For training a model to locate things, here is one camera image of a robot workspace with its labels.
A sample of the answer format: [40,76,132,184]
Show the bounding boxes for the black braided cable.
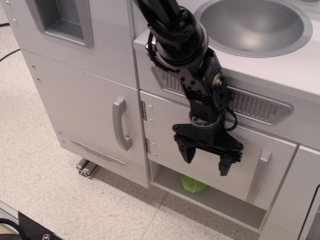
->
[0,217,26,240]

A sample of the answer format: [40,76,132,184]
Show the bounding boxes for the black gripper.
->
[172,122,244,176]

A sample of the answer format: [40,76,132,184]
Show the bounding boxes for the white cabinet door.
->
[140,91,297,210]

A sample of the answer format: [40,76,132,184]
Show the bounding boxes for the lower metal door hinge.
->
[145,138,151,154]

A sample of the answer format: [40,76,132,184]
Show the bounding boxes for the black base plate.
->
[18,211,62,240]

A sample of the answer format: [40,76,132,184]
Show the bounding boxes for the grey cabinet door handle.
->
[246,149,272,204]

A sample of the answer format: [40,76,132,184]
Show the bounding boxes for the black cable at right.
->
[297,183,320,240]

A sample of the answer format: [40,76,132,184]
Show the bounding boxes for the green toy cabbage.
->
[180,174,208,194]

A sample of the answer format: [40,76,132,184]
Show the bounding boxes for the upper metal door hinge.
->
[141,101,147,121]

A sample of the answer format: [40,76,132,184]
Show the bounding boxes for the grey left door handle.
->
[112,97,132,151]

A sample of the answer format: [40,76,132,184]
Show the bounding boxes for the aluminium extrusion rail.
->
[76,158,100,180]

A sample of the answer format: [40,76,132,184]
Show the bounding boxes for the aluminium frame rail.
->
[0,201,19,225]

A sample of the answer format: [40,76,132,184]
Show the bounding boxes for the white toy kitchen cabinet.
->
[1,0,320,240]

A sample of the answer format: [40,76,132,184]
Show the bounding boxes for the black floor cable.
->
[0,22,21,62]

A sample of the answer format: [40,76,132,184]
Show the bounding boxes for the grey recessed window frame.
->
[25,0,94,49]

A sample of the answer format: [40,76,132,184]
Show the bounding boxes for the grey vent grille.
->
[151,65,294,126]

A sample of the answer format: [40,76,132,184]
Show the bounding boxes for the silver emblem trim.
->
[69,138,128,166]

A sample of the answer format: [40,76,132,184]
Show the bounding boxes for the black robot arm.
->
[136,0,244,176]

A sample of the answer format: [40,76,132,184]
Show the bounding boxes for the silver round sink basin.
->
[194,0,313,58]

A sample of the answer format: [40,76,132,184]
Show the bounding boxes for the metal door hinge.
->
[141,101,147,121]
[145,138,151,154]

